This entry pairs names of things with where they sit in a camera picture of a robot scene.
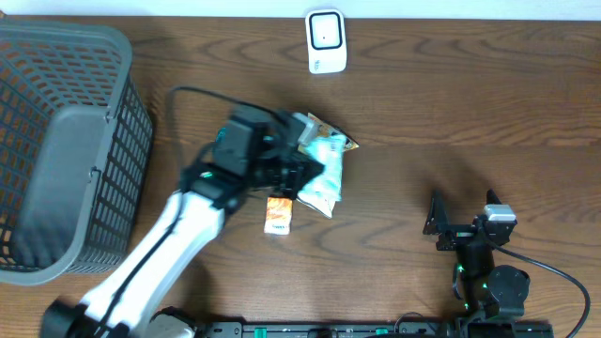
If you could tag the white barcode scanner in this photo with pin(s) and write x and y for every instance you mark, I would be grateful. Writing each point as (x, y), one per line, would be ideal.
(326, 41)

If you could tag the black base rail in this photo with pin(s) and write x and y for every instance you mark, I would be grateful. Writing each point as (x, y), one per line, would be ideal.
(410, 328)

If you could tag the small orange box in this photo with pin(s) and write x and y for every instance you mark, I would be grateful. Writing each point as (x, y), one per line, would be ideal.
(278, 216)

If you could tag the grey plastic basket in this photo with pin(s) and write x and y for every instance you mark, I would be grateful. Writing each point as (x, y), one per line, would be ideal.
(75, 143)

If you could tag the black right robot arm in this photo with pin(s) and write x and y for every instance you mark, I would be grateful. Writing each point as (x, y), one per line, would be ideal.
(491, 291)

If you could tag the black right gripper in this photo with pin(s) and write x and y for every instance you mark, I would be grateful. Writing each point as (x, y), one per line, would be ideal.
(456, 234)

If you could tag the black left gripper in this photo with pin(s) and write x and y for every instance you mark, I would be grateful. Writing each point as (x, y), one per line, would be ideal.
(300, 174)

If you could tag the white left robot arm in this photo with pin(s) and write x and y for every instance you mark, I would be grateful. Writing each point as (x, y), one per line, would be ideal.
(256, 149)

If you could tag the orange snack bag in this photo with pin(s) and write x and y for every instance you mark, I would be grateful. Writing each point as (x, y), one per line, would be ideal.
(322, 205)

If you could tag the teal wet wipes pack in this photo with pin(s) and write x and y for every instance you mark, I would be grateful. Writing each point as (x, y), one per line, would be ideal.
(329, 151)

